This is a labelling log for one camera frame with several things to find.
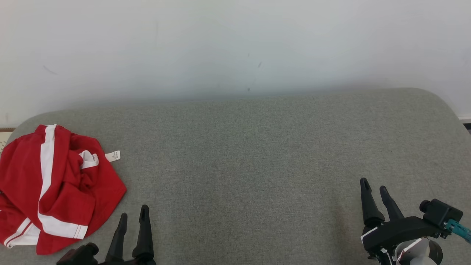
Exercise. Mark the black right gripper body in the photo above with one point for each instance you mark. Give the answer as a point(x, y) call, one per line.
point(401, 231)

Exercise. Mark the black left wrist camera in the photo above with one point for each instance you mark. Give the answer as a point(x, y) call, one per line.
point(78, 254)

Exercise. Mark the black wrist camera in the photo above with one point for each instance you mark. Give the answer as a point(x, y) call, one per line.
point(78, 254)
point(439, 212)

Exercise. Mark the red basketball jersey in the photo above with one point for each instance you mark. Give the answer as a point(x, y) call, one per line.
point(106, 187)

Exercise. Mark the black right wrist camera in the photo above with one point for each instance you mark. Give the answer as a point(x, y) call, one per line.
point(439, 212)

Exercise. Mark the grey fabric sofa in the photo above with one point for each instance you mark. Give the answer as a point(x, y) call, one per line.
point(239, 165)

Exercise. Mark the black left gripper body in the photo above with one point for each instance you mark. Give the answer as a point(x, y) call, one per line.
point(143, 262)

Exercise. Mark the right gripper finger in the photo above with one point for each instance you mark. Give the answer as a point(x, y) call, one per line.
point(369, 206)
point(390, 206)

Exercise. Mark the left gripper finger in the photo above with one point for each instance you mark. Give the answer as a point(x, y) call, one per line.
point(117, 239)
point(144, 235)

